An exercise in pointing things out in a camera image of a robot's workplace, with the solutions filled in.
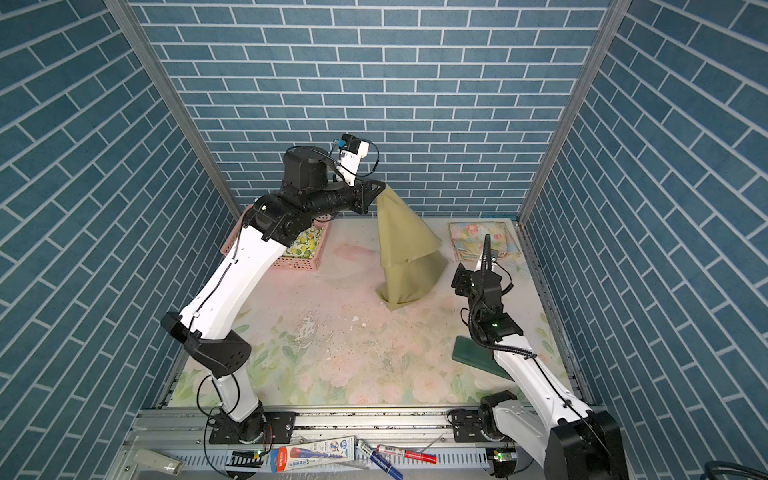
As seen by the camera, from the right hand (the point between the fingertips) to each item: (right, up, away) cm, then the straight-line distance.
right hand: (470, 263), depth 82 cm
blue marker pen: (-25, -45, -13) cm, 53 cm away
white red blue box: (-41, -44, -13) cm, 61 cm away
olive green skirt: (-16, -2, -4) cm, 16 cm away
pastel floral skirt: (+6, +8, +31) cm, 33 cm away
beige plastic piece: (-74, -44, -15) cm, 87 cm away
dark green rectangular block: (+2, -27, +6) cm, 28 cm away
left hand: (-23, +19, -17) cm, 34 cm away
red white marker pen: (-16, -44, -13) cm, 49 cm away
